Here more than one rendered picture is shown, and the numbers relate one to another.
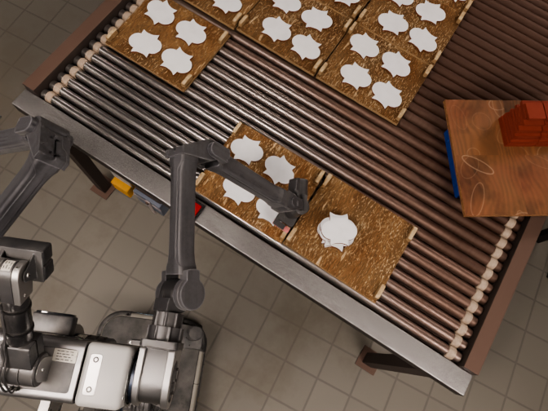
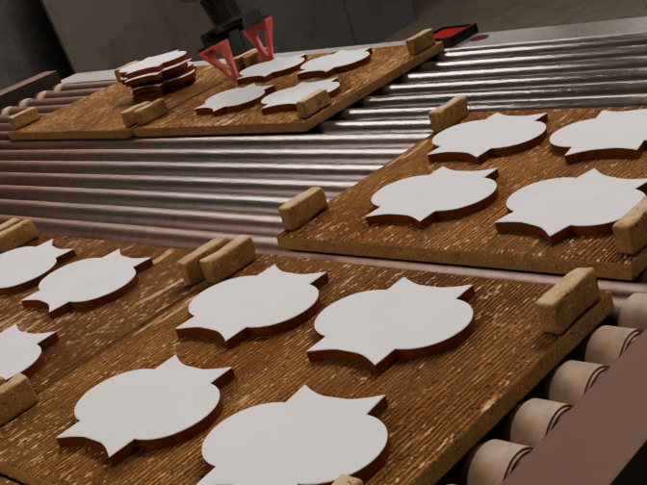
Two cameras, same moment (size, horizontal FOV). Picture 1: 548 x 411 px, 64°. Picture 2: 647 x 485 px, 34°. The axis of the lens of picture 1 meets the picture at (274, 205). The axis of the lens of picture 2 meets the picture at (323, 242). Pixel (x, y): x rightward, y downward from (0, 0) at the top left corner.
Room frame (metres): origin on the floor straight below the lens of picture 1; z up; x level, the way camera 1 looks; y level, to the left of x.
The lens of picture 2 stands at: (2.13, 0.97, 1.31)
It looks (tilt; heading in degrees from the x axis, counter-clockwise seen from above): 21 degrees down; 211
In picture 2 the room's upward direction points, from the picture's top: 17 degrees counter-clockwise
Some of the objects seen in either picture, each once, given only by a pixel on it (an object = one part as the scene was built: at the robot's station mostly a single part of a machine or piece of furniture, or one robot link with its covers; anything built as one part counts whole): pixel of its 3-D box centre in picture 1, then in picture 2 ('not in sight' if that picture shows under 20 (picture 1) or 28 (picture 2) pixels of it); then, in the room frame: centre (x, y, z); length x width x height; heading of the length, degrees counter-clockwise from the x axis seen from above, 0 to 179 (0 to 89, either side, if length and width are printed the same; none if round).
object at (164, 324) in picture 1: (165, 329); not in sight; (-0.01, 0.17, 1.45); 0.09 x 0.08 x 0.12; 97
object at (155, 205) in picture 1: (155, 196); not in sight; (0.49, 0.50, 0.77); 0.14 x 0.11 x 0.18; 72
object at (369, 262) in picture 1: (351, 235); (136, 100); (0.50, -0.32, 0.93); 0.41 x 0.35 x 0.02; 72
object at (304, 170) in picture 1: (260, 180); (286, 89); (0.63, 0.08, 0.93); 0.41 x 0.35 x 0.02; 73
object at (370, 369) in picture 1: (395, 363); not in sight; (0.11, -0.74, 0.43); 0.12 x 0.12 x 0.85; 72
